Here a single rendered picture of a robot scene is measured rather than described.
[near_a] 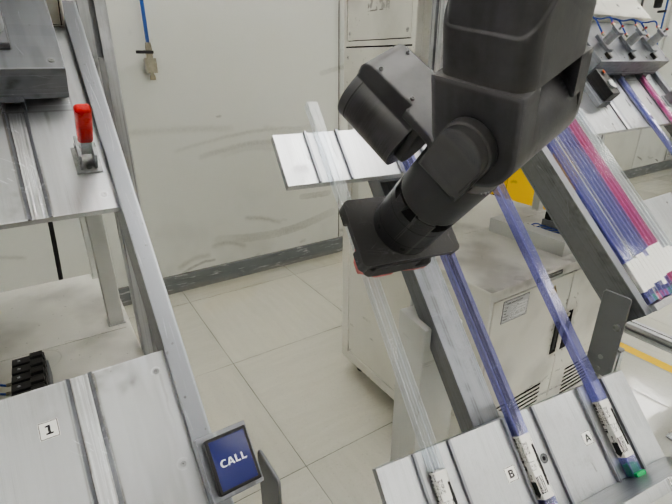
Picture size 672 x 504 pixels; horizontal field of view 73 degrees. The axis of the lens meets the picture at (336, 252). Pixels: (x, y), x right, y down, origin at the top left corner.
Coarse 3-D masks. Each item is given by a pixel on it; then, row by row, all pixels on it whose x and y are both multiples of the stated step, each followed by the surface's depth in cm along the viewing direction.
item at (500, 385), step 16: (448, 256) 52; (448, 272) 52; (464, 288) 51; (464, 304) 50; (480, 320) 50; (480, 336) 49; (480, 352) 49; (496, 368) 48; (496, 384) 48; (512, 400) 47; (512, 416) 47; (512, 432) 47
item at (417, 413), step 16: (320, 112) 55; (320, 128) 54; (320, 144) 53; (336, 160) 53; (336, 176) 52; (336, 192) 51; (368, 288) 48; (384, 304) 47; (384, 320) 46; (384, 336) 46; (400, 352) 46; (400, 368) 45; (400, 384) 45; (416, 400) 44; (416, 416) 43; (416, 432) 43; (432, 432) 43; (432, 448) 43; (432, 464) 42
